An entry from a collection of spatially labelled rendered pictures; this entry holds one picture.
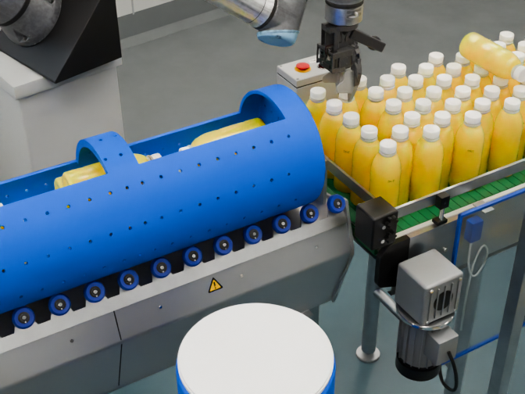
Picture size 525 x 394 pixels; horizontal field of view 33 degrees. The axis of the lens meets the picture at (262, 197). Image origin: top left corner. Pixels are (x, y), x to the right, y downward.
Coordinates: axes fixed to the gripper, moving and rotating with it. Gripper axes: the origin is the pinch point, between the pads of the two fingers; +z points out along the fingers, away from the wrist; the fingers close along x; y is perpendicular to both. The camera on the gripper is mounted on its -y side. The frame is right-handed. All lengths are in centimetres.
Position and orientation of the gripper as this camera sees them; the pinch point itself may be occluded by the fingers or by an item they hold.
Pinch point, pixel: (346, 92)
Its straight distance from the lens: 223.9
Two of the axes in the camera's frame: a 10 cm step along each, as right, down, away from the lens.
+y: -8.6, 3.0, -4.1
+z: 0.1, 8.1, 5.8
